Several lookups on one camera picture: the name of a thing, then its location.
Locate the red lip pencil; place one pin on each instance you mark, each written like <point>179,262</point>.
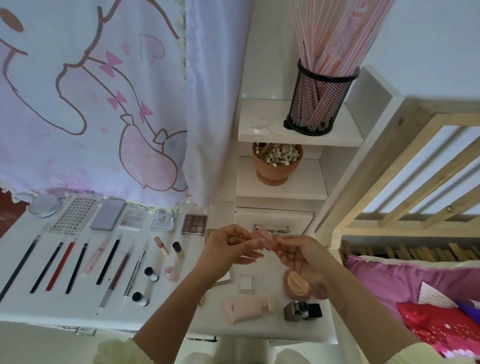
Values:
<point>60,265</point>

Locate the terracotta pot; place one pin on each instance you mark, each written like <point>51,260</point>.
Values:
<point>276,172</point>

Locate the dark container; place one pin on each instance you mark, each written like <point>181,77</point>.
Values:
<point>319,101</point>

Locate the red shiny packet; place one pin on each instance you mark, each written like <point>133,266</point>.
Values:
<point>439,326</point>

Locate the round silver compact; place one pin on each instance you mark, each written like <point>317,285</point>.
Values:
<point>45,205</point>

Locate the white table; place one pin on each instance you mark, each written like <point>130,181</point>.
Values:
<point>45,307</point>

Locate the square bottle with black cap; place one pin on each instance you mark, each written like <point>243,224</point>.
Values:
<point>295,310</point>

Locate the pink foundation tube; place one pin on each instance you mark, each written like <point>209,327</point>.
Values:
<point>244,307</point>

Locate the pink blush pan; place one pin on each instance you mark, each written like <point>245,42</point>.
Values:
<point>266,238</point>

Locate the white shelf unit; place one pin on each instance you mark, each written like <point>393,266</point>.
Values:
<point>259,120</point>

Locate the blue cloth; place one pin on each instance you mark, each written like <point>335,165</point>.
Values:
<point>471,309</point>

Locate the pink cartoon print cloth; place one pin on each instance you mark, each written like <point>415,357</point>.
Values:
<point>75,97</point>

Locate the bunch of cotton swabs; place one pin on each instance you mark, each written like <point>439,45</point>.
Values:
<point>277,154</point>

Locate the white false eyelash tray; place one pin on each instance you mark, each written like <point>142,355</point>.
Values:
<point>73,214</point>

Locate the bunch of pink sticks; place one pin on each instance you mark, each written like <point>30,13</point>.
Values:
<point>341,34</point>

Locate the person's right hand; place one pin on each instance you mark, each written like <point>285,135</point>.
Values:
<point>307,261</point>

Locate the clear eyeshadow palette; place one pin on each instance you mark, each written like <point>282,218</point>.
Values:
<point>133,217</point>

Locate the lavender rectangular palette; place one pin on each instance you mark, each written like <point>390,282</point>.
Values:
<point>108,214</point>

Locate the person's left hand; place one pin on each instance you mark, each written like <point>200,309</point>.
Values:
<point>225,251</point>

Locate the wooden bed frame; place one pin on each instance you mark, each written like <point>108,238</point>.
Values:
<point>367,172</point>

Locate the dark brown eyeshadow palette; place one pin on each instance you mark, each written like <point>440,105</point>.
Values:
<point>194,223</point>

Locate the white paper sheet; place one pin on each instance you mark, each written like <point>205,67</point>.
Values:
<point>436,294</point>

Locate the reddish brown door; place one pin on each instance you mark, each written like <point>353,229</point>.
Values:
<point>7,214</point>

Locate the pink cushion compact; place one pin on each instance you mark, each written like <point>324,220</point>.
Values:
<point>298,283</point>

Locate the person's left forearm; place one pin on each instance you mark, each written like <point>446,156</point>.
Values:
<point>169,322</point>

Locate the person's right forearm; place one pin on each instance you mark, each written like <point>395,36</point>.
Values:
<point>360,311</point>

